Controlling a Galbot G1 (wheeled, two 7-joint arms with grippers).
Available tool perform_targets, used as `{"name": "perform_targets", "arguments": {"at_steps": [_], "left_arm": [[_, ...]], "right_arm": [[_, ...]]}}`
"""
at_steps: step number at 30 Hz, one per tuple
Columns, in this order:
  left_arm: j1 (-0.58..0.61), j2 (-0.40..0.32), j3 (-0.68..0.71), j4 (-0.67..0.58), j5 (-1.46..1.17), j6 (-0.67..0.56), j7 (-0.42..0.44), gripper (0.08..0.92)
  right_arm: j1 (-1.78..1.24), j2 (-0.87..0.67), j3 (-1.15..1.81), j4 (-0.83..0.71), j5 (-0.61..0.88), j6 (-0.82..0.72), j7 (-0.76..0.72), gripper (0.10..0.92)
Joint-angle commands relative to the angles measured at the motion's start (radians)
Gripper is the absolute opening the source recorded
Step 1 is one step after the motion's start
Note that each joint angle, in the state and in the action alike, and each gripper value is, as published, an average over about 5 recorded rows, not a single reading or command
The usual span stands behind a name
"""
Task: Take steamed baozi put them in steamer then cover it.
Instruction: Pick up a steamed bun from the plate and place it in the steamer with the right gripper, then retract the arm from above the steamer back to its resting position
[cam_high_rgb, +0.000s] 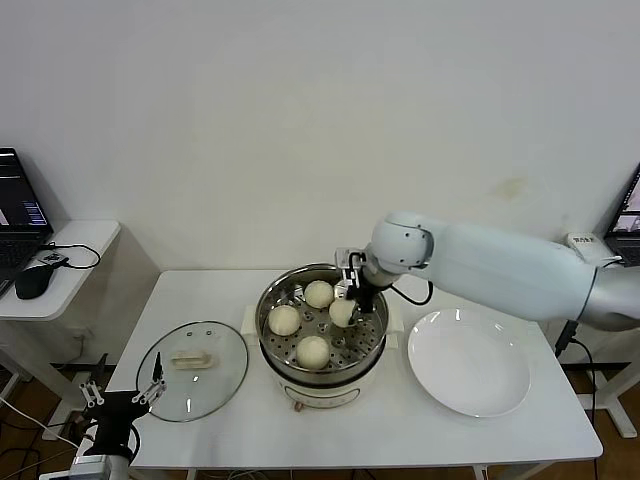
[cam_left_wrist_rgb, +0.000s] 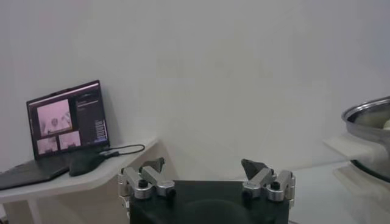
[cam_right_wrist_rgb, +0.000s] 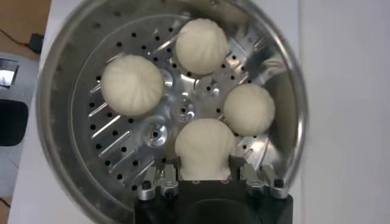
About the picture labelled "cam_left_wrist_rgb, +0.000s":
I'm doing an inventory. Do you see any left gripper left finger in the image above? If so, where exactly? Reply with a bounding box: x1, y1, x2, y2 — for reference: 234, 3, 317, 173
118, 156, 177, 201

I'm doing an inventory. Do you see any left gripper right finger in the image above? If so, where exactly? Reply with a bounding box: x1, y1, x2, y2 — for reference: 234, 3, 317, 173
240, 158, 296, 203

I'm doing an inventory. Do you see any small black usb hub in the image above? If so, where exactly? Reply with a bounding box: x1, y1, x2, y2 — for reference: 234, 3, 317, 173
99, 149, 120, 158

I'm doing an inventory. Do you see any white side table with mouse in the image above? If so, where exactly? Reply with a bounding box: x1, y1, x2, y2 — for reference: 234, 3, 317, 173
0, 137, 159, 224

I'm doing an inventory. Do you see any black computer mouse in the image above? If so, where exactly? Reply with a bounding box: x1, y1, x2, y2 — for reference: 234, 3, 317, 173
68, 150, 106, 177

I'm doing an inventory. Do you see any black laptop dark screen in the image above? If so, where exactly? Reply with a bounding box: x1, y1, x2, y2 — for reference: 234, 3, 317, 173
0, 80, 111, 191

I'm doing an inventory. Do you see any stainless steel pot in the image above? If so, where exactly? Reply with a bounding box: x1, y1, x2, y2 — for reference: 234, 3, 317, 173
341, 96, 390, 144

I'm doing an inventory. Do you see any thin black usb cable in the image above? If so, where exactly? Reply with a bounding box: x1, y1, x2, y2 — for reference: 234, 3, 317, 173
109, 144, 146, 156

